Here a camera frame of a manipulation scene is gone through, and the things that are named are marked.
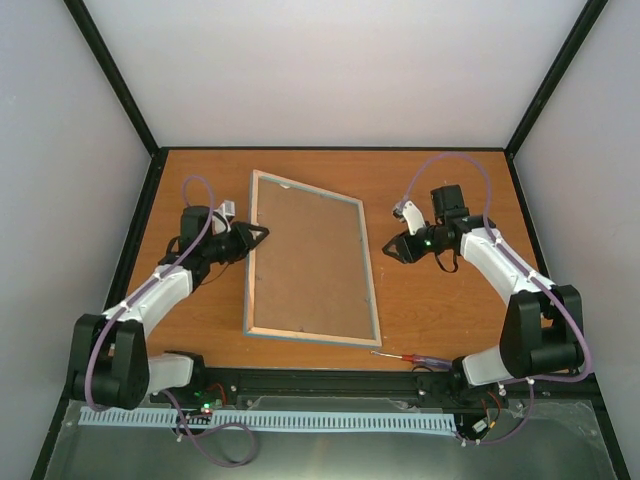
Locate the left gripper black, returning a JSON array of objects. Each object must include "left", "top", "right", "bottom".
[{"left": 203, "top": 220, "right": 267, "bottom": 263}]

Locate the blue picture frame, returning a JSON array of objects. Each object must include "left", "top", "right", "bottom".
[{"left": 242, "top": 169, "right": 383, "bottom": 349}]

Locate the red blue screwdriver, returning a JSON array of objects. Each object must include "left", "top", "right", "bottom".
[{"left": 371, "top": 351, "right": 452, "bottom": 371}]

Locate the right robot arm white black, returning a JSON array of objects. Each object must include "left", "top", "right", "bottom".
[{"left": 383, "top": 185, "right": 591, "bottom": 393}]

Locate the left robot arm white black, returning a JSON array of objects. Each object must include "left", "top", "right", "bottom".
[{"left": 65, "top": 202, "right": 269, "bottom": 411}]

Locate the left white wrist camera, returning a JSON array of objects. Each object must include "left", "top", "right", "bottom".
[{"left": 212, "top": 200, "right": 236, "bottom": 234}]

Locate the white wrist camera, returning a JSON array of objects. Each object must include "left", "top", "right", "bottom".
[
  {"left": 392, "top": 200, "right": 426, "bottom": 236},
  {"left": 212, "top": 200, "right": 236, "bottom": 234}
]

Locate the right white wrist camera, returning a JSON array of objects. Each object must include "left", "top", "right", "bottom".
[{"left": 392, "top": 200, "right": 426, "bottom": 236}]

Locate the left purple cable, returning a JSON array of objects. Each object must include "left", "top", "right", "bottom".
[{"left": 83, "top": 174, "right": 216, "bottom": 412}]

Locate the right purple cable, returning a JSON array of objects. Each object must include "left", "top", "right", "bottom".
[{"left": 402, "top": 151, "right": 593, "bottom": 446}]

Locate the black mounting rail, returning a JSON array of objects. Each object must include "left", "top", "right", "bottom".
[{"left": 170, "top": 368, "right": 504, "bottom": 410}]

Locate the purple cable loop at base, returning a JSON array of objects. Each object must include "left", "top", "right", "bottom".
[{"left": 169, "top": 389, "right": 257, "bottom": 468}]

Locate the black enclosure frame post left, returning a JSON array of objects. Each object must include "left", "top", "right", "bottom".
[{"left": 63, "top": 0, "right": 160, "bottom": 159}]

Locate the black enclosure frame post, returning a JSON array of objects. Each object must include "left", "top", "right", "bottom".
[
  {"left": 505, "top": 0, "right": 608, "bottom": 161},
  {"left": 63, "top": 0, "right": 160, "bottom": 159}
]

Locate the light blue slotted cable duct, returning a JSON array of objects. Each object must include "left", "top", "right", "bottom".
[{"left": 77, "top": 407, "right": 456, "bottom": 436}]

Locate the black enclosure frame post right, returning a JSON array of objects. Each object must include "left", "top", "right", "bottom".
[{"left": 505, "top": 0, "right": 608, "bottom": 161}]

